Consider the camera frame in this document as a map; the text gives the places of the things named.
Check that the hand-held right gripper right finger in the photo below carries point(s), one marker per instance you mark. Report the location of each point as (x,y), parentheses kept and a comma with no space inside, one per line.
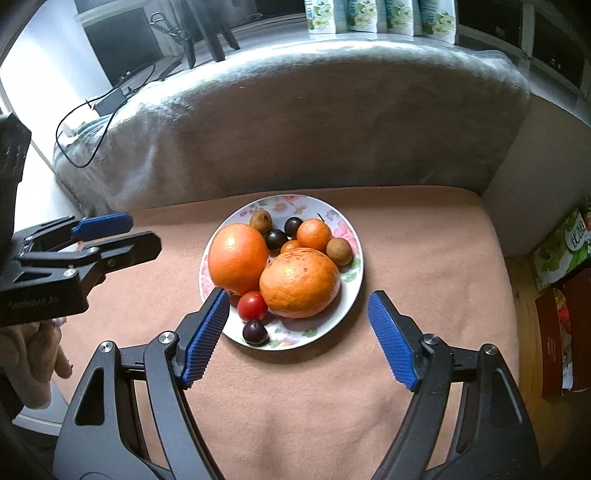
(392,341)

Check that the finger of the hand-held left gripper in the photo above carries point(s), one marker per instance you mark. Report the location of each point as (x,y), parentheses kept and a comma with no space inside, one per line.
(104,225)
(129,249)

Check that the smooth large orange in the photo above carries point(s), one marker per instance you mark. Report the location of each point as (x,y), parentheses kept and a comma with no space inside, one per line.
(238,258)

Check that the dark purple round fruit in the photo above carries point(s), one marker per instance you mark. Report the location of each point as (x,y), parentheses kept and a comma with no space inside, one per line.
(255,332)
(293,226)
(275,239)

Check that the red cherry tomato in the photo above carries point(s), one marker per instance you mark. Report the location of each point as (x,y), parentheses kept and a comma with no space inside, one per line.
(252,305)

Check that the floral white plate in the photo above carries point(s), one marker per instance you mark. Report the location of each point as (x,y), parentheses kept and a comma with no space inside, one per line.
(295,333)

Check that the tan fleece blanket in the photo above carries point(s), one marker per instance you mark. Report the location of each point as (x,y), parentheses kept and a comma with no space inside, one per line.
(300,415)

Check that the green printed box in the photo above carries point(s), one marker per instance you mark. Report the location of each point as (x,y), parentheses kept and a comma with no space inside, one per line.
(561,249)

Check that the crumpled white tissue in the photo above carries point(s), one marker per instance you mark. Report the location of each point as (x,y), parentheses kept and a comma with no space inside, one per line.
(71,131)

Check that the grey fleece blanket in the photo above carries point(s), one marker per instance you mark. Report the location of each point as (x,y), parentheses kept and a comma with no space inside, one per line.
(300,129)

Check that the person's left hand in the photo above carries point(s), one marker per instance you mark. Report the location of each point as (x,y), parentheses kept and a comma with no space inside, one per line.
(32,355)

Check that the mottled large orange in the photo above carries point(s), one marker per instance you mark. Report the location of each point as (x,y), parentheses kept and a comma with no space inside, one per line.
(300,288)

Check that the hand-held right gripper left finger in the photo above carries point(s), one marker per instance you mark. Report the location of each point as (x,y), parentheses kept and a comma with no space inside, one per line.
(205,339)

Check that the brown longan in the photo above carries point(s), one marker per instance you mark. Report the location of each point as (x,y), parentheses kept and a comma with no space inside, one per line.
(339,251)
(261,220)

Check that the black lamp tripod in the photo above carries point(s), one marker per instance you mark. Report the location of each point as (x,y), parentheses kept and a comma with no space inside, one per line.
(214,32)

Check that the small mandarin with stem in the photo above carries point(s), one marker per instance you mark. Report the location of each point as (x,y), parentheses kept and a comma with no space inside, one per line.
(314,235)

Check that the white window frame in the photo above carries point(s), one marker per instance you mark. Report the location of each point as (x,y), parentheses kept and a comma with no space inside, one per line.
(529,37)

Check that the small orange kumquat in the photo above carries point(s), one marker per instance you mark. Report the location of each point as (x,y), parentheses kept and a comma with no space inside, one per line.
(290,246)

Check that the black power adapter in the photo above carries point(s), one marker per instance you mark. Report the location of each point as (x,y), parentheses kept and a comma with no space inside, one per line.
(111,100)

